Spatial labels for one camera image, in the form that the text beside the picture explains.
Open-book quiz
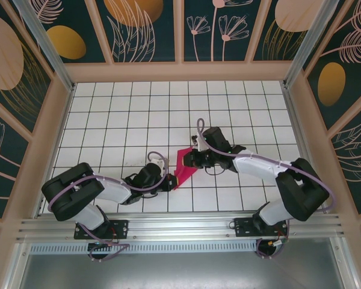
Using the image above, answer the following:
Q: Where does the aluminium mounting rail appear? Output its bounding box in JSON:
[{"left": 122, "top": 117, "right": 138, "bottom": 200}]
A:
[{"left": 16, "top": 213, "right": 348, "bottom": 241}]

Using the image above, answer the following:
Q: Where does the slotted grey cable duct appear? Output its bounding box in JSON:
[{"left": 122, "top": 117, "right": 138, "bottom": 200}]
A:
[{"left": 29, "top": 243, "right": 259, "bottom": 254}]

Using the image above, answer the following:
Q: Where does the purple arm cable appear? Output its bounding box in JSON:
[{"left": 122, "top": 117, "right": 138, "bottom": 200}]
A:
[
  {"left": 196, "top": 119, "right": 338, "bottom": 259},
  {"left": 48, "top": 151, "right": 170, "bottom": 263}
]

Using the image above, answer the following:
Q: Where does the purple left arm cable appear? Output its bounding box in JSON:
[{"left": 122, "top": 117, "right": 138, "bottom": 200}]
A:
[{"left": 48, "top": 151, "right": 170, "bottom": 263}]

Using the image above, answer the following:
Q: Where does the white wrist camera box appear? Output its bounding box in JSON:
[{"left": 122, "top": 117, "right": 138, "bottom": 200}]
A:
[
  {"left": 150, "top": 158, "right": 170, "bottom": 175},
  {"left": 191, "top": 132, "right": 209, "bottom": 152}
]

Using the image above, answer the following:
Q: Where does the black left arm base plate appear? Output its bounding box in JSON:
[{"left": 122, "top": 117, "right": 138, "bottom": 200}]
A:
[{"left": 74, "top": 219, "right": 130, "bottom": 240}]

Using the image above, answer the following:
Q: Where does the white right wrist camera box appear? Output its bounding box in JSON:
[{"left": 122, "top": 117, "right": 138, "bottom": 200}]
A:
[{"left": 191, "top": 132, "right": 209, "bottom": 152}]

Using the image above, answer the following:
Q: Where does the grey metal sheet panel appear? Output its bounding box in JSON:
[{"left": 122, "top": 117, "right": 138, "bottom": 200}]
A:
[{"left": 17, "top": 254, "right": 347, "bottom": 289}]

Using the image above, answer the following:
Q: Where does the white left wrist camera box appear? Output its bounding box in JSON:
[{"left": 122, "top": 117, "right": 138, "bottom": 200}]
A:
[{"left": 150, "top": 158, "right": 170, "bottom": 175}]

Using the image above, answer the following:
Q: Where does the aluminium corner post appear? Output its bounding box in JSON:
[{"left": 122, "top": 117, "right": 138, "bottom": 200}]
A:
[
  {"left": 11, "top": 0, "right": 76, "bottom": 93},
  {"left": 283, "top": 0, "right": 340, "bottom": 89}
]

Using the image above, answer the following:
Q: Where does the pink square paper sheet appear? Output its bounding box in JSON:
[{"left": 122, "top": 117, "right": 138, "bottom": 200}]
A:
[{"left": 171, "top": 147, "right": 199, "bottom": 191}]

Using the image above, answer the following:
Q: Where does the aluminium side rail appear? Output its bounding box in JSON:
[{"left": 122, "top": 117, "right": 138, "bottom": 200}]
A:
[{"left": 284, "top": 86, "right": 329, "bottom": 214}]

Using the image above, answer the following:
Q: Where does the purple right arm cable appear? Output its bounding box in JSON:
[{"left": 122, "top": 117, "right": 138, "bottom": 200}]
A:
[{"left": 196, "top": 119, "right": 338, "bottom": 259}]

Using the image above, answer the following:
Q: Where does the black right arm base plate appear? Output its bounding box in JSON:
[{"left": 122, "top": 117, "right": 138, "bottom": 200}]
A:
[{"left": 233, "top": 217, "right": 289, "bottom": 237}]

